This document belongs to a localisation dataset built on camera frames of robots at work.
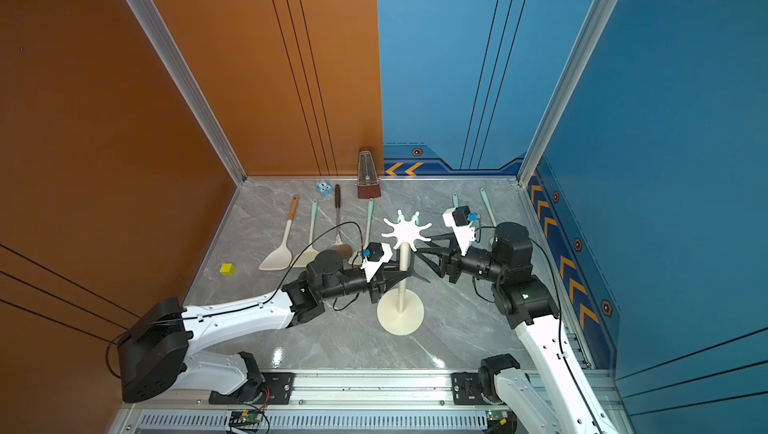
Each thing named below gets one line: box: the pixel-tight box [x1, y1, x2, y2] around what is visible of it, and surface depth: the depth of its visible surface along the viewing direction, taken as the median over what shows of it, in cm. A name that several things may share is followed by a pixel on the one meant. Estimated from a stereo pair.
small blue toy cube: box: [315, 180, 333, 197], surface depth 118 cm
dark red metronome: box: [357, 150, 382, 199], surface depth 111 cm
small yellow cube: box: [219, 263, 235, 276], surface depth 96 cm
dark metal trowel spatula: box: [330, 184, 353, 260], surface depth 104 cm
